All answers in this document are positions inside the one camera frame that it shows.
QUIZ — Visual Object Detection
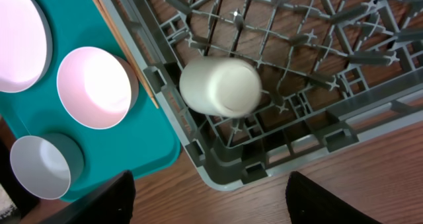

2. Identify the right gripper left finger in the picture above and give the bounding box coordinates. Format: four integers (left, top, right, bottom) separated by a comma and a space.
41, 170, 135, 224

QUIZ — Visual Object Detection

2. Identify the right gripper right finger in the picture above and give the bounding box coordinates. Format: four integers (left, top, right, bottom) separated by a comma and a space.
285, 171, 379, 224

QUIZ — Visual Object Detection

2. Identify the grey bowl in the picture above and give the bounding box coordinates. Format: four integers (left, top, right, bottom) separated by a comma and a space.
10, 133, 85, 200

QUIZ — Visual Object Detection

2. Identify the white pink bowl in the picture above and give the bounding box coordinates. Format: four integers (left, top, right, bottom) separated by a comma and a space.
56, 46, 139, 130

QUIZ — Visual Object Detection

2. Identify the white plastic cup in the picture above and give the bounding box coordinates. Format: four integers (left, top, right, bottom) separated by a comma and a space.
179, 57, 262, 118

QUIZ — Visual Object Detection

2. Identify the grey dishwasher rack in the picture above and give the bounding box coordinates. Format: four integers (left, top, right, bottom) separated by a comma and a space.
101, 0, 422, 191

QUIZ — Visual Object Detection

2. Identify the teal plastic tray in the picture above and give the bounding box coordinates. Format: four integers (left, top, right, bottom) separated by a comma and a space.
1, 0, 180, 202

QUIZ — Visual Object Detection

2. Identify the black plastic tray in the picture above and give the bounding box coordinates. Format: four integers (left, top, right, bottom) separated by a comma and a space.
1, 142, 40, 224

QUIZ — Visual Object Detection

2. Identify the large white plate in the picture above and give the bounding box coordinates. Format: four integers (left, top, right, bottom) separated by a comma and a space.
1, 0, 53, 93

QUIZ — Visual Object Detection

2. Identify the wooden chopstick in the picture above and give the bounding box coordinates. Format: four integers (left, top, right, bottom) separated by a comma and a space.
92, 0, 159, 109

